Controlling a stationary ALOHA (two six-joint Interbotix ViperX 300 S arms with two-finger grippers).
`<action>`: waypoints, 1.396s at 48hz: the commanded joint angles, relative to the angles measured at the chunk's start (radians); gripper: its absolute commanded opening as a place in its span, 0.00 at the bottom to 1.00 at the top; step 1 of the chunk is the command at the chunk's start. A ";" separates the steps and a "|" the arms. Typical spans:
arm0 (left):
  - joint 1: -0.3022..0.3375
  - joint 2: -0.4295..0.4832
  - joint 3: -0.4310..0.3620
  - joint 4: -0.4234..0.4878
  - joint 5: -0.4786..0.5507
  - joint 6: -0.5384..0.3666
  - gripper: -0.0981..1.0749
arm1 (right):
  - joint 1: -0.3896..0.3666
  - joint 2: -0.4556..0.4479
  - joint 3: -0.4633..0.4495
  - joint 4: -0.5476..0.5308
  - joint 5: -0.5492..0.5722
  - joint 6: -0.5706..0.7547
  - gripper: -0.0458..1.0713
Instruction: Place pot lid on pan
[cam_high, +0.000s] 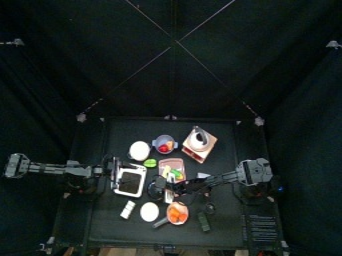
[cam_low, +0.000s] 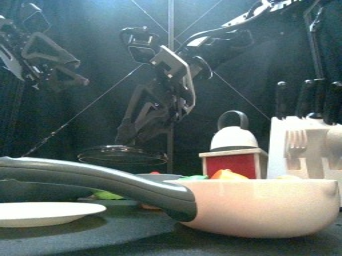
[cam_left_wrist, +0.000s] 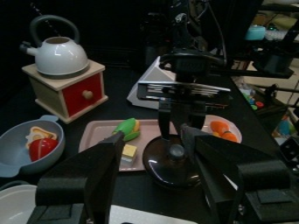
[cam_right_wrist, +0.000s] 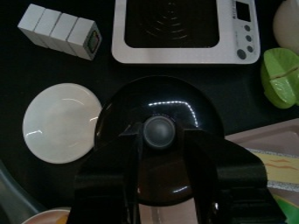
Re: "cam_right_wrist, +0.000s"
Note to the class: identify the pink cutting board tray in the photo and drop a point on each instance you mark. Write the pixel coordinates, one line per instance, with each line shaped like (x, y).
(273, 137)

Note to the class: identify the small white rectangular box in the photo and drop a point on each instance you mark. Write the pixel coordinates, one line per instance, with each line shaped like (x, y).
(47, 25)
(82, 39)
(62, 30)
(30, 20)

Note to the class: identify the bright green toy food piece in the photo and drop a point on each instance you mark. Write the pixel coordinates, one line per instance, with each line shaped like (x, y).
(293, 210)

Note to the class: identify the white round bowl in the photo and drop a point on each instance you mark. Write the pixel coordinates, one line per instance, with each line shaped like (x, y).
(287, 26)

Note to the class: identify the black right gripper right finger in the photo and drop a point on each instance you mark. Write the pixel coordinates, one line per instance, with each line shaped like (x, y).
(230, 180)

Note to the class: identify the orange toy food pieces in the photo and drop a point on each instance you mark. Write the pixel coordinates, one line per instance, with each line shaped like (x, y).
(59, 219)

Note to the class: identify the white round plate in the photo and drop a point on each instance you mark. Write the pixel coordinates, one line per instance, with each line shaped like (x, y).
(58, 122)

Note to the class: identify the pale yellow toy food slice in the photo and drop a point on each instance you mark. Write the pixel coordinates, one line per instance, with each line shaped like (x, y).
(285, 172)

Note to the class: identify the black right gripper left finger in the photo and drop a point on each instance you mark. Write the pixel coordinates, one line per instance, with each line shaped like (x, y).
(105, 180)

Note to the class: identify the green toy vegetable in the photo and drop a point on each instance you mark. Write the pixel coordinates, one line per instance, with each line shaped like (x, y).
(281, 78)

